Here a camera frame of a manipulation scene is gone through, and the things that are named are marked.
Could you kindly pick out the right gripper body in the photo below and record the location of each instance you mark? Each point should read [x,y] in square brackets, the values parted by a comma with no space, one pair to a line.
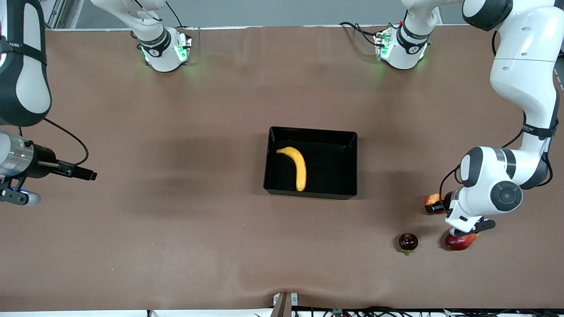
[43,160]

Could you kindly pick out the red yellow apple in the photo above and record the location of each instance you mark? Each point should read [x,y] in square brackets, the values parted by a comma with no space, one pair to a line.
[431,200]

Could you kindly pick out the black plastic box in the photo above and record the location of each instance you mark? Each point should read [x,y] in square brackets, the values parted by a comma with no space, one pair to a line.
[326,185]

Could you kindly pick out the yellow banana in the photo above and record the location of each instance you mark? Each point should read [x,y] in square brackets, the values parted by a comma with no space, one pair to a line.
[300,169]

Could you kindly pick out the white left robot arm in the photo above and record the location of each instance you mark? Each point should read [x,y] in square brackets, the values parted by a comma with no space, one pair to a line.
[524,66]

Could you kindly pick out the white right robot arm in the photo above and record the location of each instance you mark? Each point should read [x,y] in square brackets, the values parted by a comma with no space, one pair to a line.
[33,92]

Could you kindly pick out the red yellow mango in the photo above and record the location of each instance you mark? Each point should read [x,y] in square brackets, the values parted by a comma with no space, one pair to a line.
[460,243]

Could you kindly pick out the dark purple mangosteen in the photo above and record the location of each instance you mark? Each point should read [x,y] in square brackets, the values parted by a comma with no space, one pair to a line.
[408,242]

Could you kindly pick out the table cover mat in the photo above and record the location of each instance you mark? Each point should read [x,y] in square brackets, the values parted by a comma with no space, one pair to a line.
[132,242]

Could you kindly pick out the small green circuit board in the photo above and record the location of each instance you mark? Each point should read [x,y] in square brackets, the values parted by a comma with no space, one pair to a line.
[338,313]

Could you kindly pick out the aluminium frame profile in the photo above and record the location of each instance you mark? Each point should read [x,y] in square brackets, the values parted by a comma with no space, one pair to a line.
[57,13]

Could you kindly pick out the metal camera post bracket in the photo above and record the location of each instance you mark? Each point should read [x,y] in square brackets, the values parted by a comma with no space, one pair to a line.
[282,306]

